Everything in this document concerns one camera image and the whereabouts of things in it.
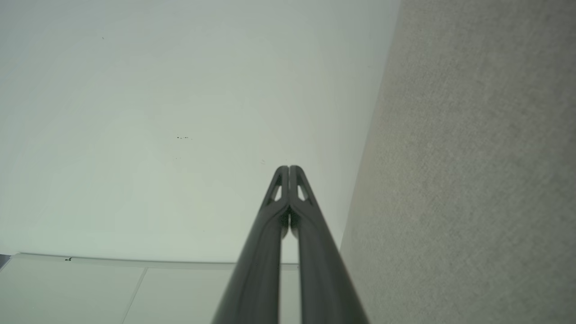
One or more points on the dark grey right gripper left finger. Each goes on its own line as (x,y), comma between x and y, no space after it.
(258,270)

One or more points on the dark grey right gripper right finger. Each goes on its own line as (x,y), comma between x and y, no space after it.
(321,279)

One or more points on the white skirting board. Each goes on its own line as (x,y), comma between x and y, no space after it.
(112,261)

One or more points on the grey fabric sofa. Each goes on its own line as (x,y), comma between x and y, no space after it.
(472,180)

